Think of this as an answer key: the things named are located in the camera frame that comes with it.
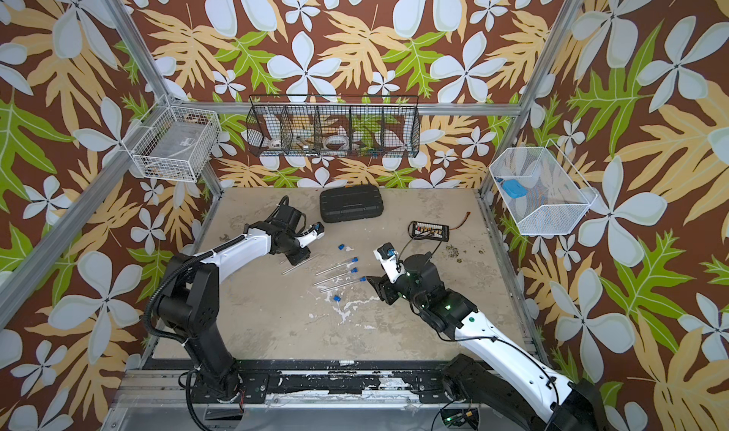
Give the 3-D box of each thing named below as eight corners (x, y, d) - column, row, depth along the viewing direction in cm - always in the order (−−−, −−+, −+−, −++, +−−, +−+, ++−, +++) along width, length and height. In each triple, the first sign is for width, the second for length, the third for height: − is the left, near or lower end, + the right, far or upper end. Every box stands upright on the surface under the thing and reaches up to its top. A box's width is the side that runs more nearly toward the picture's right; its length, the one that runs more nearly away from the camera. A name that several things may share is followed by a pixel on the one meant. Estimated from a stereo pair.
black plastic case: (322, 224, 110) (321, 216, 106) (319, 197, 119) (318, 189, 115) (383, 215, 113) (384, 207, 109) (376, 190, 122) (376, 182, 118)
